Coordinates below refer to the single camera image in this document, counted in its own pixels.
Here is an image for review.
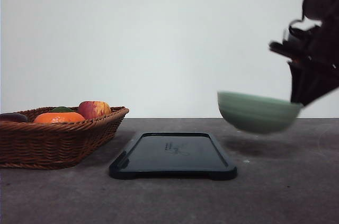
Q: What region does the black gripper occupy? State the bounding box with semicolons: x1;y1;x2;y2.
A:
269;23;339;106

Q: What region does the light green ceramic bowl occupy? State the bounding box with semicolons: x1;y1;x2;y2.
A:
217;92;303;132

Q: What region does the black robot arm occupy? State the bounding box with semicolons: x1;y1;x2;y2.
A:
270;0;339;105

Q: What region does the brown wicker basket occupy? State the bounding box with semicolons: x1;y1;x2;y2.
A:
0;106;130;169

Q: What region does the dark blue rectangular tray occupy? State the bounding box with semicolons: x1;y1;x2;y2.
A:
109;132;237;180

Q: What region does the red yellow apple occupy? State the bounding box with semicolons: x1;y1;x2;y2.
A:
77;101;111;120

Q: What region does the dark green fruit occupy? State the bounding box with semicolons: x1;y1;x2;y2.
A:
50;106;74;112

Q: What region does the orange tangerine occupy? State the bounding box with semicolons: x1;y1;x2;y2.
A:
33;112;85;123

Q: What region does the dark purple fruit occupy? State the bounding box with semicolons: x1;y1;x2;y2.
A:
0;113;28;123

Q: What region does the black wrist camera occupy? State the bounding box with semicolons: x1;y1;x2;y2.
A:
289;17;322;41

